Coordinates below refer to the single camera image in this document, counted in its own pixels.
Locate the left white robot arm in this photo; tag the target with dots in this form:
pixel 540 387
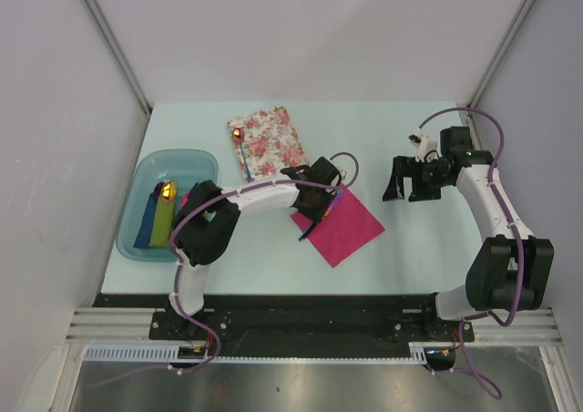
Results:
pixel 203 227

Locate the green rolled napkin bundle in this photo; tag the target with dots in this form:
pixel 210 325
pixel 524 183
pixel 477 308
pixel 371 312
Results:
pixel 164 215

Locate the floral rectangular tray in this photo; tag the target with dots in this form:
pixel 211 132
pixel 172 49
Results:
pixel 271 142

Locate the magenta paper napkin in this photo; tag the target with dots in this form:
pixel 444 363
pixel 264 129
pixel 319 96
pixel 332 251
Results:
pixel 347 227

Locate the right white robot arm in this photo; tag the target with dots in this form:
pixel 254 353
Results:
pixel 511 269

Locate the teal translucent plastic bin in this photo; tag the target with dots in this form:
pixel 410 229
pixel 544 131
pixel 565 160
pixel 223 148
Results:
pixel 186 167

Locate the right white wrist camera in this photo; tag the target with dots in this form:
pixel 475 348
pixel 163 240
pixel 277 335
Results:
pixel 426 147

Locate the white slotted cable duct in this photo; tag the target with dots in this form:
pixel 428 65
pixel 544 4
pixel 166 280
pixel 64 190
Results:
pixel 177 354

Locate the iridescent rainbow spoon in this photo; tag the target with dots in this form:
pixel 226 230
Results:
pixel 238 138

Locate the blue rolled napkin bundle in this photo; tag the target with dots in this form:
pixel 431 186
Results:
pixel 146 227

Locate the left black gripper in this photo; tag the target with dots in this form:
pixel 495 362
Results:
pixel 316 214

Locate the aluminium frame rail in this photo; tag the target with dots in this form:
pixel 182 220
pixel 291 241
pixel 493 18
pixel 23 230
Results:
pixel 110 326

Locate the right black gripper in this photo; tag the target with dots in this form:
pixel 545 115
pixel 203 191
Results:
pixel 404 166

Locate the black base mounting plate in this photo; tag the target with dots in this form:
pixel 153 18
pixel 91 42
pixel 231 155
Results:
pixel 301 326

